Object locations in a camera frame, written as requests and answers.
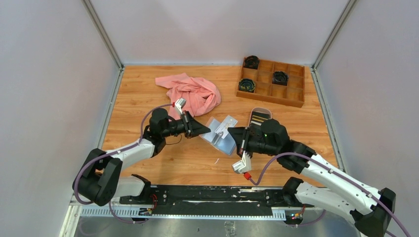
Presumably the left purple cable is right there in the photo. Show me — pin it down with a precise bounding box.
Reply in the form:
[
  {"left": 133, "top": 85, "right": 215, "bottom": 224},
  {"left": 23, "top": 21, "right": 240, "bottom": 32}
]
[{"left": 73, "top": 103, "right": 176, "bottom": 224}]

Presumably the black coil top left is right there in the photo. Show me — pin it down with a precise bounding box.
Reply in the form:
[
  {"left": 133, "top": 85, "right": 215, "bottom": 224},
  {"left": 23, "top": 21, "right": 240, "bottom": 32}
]
[{"left": 243, "top": 55, "right": 260, "bottom": 70}]

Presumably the wooden compartment tray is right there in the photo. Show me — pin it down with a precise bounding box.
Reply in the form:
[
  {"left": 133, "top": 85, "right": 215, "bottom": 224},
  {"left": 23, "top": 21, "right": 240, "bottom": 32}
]
[{"left": 235, "top": 58, "right": 305, "bottom": 108}]

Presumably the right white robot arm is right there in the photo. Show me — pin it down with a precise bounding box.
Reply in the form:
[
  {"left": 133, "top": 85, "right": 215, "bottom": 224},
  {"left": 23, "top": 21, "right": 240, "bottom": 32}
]
[{"left": 228, "top": 119, "right": 396, "bottom": 237}]

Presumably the black striped card in tray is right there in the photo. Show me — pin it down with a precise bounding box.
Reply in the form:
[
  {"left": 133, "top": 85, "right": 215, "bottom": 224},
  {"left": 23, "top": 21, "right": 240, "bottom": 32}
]
[{"left": 249, "top": 112, "right": 271, "bottom": 126}]

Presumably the black coil bottom left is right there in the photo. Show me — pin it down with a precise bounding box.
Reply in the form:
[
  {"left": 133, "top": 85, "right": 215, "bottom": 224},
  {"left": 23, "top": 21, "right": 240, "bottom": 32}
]
[{"left": 238, "top": 78, "right": 255, "bottom": 93}]

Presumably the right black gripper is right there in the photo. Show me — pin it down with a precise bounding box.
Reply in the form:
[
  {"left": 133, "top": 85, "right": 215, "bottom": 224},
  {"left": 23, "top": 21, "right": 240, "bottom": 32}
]
[{"left": 227, "top": 126, "right": 279, "bottom": 159}]

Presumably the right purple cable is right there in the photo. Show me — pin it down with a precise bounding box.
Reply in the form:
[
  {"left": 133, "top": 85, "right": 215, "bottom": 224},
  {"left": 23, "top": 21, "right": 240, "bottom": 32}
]
[{"left": 243, "top": 152, "right": 412, "bottom": 237}]

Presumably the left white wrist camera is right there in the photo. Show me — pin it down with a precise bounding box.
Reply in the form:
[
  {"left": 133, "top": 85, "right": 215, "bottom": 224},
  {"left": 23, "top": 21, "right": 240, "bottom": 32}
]
[{"left": 173, "top": 98, "right": 186, "bottom": 116}]

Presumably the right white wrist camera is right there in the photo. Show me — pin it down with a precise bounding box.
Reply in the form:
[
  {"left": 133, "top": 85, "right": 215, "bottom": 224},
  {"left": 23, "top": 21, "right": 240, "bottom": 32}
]
[{"left": 232, "top": 152, "right": 252, "bottom": 174}]

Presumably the black coil middle right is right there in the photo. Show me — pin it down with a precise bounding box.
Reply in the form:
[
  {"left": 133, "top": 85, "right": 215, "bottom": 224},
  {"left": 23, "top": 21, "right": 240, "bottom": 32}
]
[{"left": 272, "top": 71, "right": 289, "bottom": 86}]

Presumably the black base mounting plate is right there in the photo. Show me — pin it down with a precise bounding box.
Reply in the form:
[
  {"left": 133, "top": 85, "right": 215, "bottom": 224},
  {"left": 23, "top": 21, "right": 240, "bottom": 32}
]
[{"left": 119, "top": 185, "right": 303, "bottom": 219}]

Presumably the pink cloth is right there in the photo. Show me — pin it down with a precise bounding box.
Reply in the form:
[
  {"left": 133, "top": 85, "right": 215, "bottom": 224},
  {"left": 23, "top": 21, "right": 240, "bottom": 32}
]
[{"left": 155, "top": 73, "right": 221, "bottom": 117}]

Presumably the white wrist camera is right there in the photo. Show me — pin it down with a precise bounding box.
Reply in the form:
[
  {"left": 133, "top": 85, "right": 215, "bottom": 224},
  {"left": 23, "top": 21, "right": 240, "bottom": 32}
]
[
  {"left": 232, "top": 152, "right": 252, "bottom": 174},
  {"left": 173, "top": 98, "right": 186, "bottom": 116}
]

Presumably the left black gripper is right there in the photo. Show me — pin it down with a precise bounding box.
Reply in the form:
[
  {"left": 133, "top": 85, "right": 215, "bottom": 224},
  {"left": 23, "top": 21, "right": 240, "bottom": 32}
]
[{"left": 161, "top": 111, "right": 210, "bottom": 139}]

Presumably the pink oval card tray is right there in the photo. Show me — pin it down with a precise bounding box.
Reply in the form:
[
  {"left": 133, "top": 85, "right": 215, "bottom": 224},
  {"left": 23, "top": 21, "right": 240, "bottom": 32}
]
[{"left": 248, "top": 107, "right": 272, "bottom": 126}]

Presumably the silver diamond VIP card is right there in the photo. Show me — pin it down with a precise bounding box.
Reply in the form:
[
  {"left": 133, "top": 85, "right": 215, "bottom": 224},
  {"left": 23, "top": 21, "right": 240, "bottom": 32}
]
[{"left": 215, "top": 115, "right": 238, "bottom": 139}]

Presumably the purple cable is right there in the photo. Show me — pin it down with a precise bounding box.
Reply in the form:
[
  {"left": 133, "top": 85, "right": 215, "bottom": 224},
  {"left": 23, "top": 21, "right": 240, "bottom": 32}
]
[
  {"left": 243, "top": 152, "right": 412, "bottom": 237},
  {"left": 73, "top": 103, "right": 176, "bottom": 224}
]

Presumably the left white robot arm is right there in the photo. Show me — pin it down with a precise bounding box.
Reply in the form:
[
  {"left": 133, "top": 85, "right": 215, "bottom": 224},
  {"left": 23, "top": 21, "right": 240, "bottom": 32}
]
[{"left": 73, "top": 106, "right": 210, "bottom": 206}]

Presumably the black coil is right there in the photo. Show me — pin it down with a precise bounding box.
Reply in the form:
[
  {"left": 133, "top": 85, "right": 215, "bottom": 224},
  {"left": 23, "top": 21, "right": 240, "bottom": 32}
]
[
  {"left": 272, "top": 71, "right": 289, "bottom": 86},
  {"left": 243, "top": 55, "right": 260, "bottom": 70},
  {"left": 238, "top": 78, "right": 255, "bottom": 93}
]

